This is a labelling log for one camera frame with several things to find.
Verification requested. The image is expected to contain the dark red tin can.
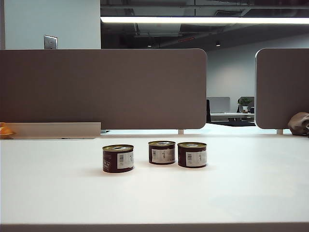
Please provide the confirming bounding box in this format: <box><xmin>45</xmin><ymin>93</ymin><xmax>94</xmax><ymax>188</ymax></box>
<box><xmin>177</xmin><ymin>142</ymin><xmax>208</xmax><ymax>169</ymax></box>
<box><xmin>102</xmin><ymin>144</ymin><xmax>135</xmax><ymax>174</ymax></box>
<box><xmin>148</xmin><ymin>140</ymin><xmax>177</xmax><ymax>166</ymax></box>

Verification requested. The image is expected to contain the black office chair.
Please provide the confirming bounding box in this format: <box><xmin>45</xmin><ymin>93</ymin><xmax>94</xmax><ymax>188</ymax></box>
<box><xmin>206</xmin><ymin>99</ymin><xmax>212</xmax><ymax>123</ymax></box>

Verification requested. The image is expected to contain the grey background divider panel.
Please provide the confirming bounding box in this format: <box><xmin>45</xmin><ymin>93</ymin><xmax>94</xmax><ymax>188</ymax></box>
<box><xmin>206</xmin><ymin>97</ymin><xmax>230</xmax><ymax>114</ymax></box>

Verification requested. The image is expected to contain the white background desk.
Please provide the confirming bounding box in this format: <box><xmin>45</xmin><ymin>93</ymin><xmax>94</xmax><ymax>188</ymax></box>
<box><xmin>210</xmin><ymin>112</ymin><xmax>256</xmax><ymax>122</ymax></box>

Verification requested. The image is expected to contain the green potted plant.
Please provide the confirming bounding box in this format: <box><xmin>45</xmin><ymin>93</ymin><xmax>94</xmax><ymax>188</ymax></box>
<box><xmin>239</xmin><ymin>97</ymin><xmax>253</xmax><ymax>114</ymax></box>

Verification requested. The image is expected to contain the long ceiling light strip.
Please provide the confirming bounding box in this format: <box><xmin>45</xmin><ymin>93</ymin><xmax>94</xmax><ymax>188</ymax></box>
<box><xmin>100</xmin><ymin>15</ymin><xmax>309</xmax><ymax>25</ymax></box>

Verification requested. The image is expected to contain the crumpled fabric bag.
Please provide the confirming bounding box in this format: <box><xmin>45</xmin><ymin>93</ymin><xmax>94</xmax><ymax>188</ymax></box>
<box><xmin>287</xmin><ymin>111</ymin><xmax>309</xmax><ymax>137</ymax></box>

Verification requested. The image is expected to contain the orange round object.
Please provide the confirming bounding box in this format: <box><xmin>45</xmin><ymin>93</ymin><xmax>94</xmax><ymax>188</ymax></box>
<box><xmin>0</xmin><ymin>122</ymin><xmax>16</xmax><ymax>139</ymax></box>

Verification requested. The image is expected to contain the silver wall plate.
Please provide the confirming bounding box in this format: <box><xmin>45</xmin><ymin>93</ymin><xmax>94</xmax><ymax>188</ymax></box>
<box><xmin>43</xmin><ymin>35</ymin><xmax>58</xmax><ymax>50</ymax></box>

